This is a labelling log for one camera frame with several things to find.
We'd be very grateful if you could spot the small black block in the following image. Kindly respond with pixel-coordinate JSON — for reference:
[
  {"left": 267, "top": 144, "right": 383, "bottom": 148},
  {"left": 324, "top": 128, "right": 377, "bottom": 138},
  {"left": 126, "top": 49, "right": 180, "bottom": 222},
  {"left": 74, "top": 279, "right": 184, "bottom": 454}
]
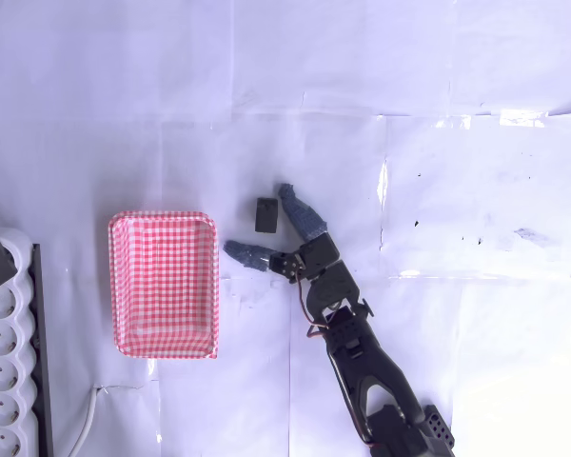
[{"left": 254, "top": 196, "right": 280, "bottom": 234}]

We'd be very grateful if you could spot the red checkered basket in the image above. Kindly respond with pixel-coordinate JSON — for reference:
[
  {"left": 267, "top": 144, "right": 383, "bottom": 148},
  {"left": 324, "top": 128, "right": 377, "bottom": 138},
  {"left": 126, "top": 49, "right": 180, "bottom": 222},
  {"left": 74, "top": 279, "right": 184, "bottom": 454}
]
[{"left": 108, "top": 210, "right": 220, "bottom": 360}]

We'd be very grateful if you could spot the white paper table cover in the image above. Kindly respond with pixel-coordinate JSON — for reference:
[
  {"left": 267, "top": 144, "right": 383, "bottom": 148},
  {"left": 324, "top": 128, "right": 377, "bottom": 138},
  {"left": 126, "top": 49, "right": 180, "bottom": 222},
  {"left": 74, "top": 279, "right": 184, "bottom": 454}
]
[{"left": 0, "top": 0, "right": 571, "bottom": 457}]

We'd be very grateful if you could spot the black strip beside power strip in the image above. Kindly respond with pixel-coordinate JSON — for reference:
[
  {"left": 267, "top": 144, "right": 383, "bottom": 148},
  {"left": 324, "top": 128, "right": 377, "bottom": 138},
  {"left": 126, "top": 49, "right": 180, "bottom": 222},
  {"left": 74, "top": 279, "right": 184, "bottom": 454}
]
[{"left": 28, "top": 243, "right": 55, "bottom": 457}]

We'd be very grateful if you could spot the white power strip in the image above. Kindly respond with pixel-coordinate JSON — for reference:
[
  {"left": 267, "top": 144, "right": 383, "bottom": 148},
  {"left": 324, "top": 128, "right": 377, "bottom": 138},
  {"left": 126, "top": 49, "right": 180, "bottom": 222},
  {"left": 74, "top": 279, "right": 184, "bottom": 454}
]
[{"left": 0, "top": 227, "right": 39, "bottom": 457}]

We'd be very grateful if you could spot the red white black servo wire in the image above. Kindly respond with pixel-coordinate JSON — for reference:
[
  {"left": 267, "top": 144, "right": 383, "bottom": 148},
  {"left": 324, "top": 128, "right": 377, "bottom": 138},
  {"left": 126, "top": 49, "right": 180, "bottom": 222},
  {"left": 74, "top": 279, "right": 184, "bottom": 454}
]
[{"left": 295, "top": 270, "right": 337, "bottom": 340}]

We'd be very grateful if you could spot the white power cable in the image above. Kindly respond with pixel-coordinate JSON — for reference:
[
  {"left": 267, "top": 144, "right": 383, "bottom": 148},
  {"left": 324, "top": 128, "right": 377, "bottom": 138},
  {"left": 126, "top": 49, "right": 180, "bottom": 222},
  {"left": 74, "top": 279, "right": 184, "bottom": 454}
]
[{"left": 69, "top": 386, "right": 102, "bottom": 457}]

